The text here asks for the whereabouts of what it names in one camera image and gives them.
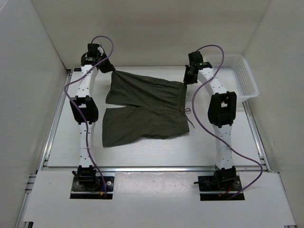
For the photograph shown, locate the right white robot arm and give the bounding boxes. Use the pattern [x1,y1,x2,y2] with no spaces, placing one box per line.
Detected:
[184,51,237,190]

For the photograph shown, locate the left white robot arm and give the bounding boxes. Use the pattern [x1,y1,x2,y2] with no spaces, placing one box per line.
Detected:
[70,42,115,190]

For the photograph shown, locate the olive green shorts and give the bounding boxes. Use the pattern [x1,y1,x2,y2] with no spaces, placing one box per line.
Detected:
[102,70,190,147]

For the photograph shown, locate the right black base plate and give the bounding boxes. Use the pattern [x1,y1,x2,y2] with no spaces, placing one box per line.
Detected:
[193,175,242,201]

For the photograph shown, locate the aluminium rail frame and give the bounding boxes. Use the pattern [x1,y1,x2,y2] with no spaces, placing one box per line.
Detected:
[14,68,297,228]

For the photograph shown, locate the white plastic basket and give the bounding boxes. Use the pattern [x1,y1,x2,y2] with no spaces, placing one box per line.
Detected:
[198,54,259,102]

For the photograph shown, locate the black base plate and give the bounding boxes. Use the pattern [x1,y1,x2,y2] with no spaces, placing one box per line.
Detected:
[70,176,115,200]
[193,175,242,201]

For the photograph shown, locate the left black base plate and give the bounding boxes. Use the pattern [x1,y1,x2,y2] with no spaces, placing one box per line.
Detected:
[70,176,115,200]

